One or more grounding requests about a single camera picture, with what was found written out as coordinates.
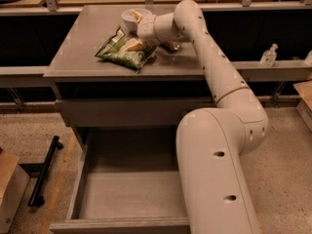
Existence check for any grey metal rail shelf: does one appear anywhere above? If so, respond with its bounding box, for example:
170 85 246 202
0 60 312 88

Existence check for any red soda can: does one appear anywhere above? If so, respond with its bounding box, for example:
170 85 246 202
162 41 180 53

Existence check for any brown cardboard box left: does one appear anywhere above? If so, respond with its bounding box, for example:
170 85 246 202
0 150 29 234

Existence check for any open grey middle drawer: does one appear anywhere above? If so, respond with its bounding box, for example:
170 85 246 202
50 126 190 234

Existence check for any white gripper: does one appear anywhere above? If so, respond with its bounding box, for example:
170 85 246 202
121 10 161 52

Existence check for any clear plastic bottle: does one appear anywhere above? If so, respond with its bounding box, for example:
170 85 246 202
260 43 278 67

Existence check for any wooden box right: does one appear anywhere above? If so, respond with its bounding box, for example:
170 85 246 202
293 80 312 132

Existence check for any closed grey top drawer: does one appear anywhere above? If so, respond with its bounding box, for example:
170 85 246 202
56 97 215 127

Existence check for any green jalapeno chip bag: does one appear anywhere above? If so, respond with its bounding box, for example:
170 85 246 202
96 26 156 73

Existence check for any white ceramic bowl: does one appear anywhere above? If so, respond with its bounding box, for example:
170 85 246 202
122 8 152 33

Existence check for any grey drawer cabinet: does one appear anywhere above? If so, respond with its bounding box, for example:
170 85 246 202
50 5 214 145

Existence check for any black metal bar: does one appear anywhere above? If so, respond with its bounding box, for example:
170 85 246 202
27 136 63 207

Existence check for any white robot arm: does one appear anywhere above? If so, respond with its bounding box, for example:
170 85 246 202
130 0 268 234

